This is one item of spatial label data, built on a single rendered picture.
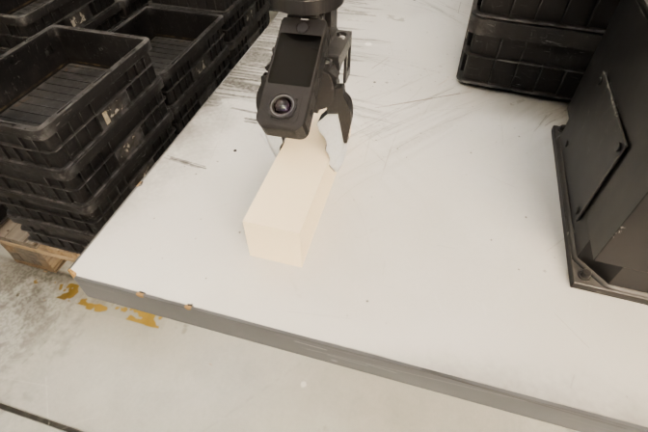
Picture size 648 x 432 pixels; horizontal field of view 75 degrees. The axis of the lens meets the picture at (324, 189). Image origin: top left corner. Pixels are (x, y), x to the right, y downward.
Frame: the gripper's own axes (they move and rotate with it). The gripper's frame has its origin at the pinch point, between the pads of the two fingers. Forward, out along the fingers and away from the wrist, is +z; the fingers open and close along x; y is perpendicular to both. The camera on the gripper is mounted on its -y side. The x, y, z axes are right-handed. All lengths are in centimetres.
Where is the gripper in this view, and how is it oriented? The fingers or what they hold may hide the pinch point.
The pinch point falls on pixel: (306, 162)
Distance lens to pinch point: 51.7
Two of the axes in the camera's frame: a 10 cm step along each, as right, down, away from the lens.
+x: -9.6, -1.9, 1.9
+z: 0.0, 7.0, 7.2
